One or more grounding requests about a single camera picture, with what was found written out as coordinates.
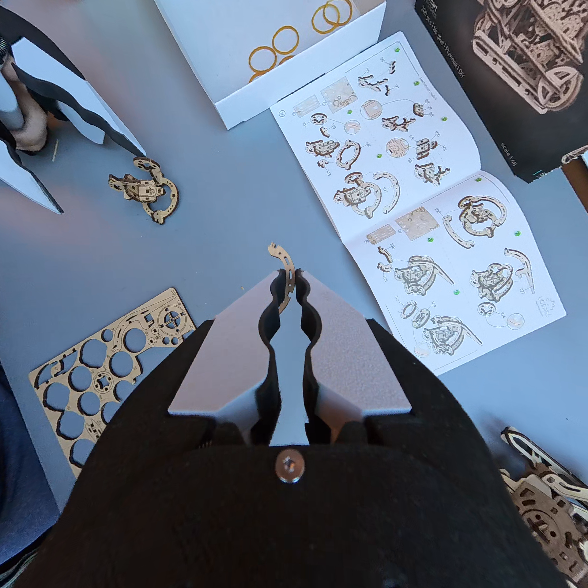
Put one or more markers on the laser-cut wooden parts sheet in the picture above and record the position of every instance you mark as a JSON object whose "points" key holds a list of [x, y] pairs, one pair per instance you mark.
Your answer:
{"points": [[133, 319]]}

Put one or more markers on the curved wooden model part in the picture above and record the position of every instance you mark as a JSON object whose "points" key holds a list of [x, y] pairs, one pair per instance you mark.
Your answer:
{"points": [[289, 271]]}

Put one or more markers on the white cardboard box tray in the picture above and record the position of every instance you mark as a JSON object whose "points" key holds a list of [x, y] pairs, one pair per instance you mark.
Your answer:
{"points": [[206, 46]]}

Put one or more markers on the brown wooden strip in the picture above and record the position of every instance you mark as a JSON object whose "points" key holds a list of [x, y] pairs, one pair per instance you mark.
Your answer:
{"points": [[578, 181]]}

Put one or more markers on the large wooden gear model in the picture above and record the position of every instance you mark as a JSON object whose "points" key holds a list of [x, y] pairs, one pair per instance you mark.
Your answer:
{"points": [[546, 510]]}

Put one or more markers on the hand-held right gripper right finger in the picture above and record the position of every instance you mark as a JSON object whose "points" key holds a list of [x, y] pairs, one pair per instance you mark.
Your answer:
{"points": [[358, 367]]}

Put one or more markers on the black model kit box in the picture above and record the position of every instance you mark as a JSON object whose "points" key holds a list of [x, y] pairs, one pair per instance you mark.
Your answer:
{"points": [[505, 105]]}

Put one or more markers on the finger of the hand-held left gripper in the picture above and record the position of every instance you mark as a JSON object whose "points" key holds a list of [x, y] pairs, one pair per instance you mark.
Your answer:
{"points": [[69, 92], [18, 182]]}

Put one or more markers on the person's dark blue clothing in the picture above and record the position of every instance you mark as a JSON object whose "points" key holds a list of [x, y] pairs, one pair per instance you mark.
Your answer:
{"points": [[18, 459]]}

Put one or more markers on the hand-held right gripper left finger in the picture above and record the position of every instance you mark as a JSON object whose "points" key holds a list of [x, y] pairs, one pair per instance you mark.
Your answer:
{"points": [[220, 367]]}

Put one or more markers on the small wooden model subassembly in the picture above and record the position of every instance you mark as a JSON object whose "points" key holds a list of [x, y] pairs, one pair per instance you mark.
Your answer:
{"points": [[142, 190]]}

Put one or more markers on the white instruction booklet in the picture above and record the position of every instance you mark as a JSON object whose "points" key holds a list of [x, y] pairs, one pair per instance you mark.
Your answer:
{"points": [[459, 220]]}

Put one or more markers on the group of yellow rubber bands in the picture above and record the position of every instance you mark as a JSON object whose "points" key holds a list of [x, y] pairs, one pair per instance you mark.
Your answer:
{"points": [[273, 40]]}

